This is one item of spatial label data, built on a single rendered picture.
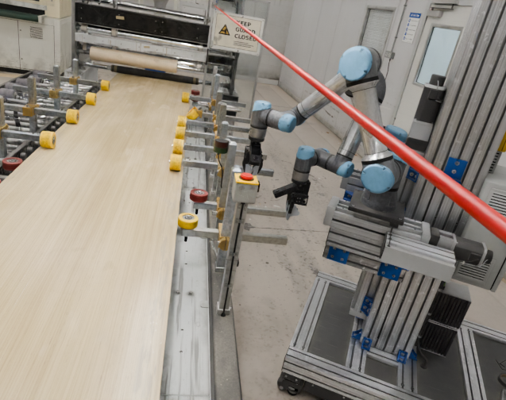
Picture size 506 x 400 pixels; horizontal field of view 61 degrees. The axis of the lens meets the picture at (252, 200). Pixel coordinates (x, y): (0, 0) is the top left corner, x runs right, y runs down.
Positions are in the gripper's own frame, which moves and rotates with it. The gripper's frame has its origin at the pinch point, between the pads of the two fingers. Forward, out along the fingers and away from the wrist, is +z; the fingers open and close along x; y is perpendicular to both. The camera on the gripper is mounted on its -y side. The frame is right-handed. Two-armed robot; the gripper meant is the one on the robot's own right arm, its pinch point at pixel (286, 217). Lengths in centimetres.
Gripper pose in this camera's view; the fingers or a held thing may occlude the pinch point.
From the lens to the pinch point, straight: 203.3
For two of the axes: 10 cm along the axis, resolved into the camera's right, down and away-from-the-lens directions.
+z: -1.7, 9.0, 4.1
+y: 9.8, 1.1, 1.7
